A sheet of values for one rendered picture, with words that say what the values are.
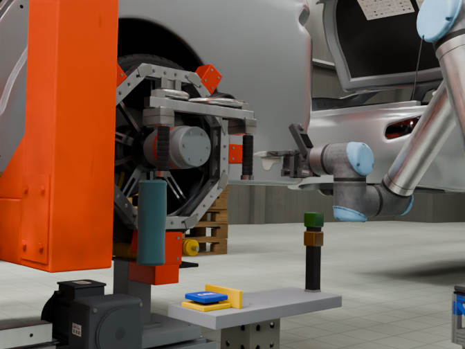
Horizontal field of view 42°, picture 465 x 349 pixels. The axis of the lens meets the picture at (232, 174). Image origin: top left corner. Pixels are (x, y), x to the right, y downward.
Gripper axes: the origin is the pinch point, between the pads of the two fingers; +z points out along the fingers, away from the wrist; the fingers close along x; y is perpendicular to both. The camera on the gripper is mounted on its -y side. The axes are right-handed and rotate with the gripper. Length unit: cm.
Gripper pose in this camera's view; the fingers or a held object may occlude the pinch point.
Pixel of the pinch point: (268, 154)
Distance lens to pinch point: 191.8
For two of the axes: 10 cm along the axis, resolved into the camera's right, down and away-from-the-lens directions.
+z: -6.7, 0.1, 7.4
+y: -0.2, 10.0, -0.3
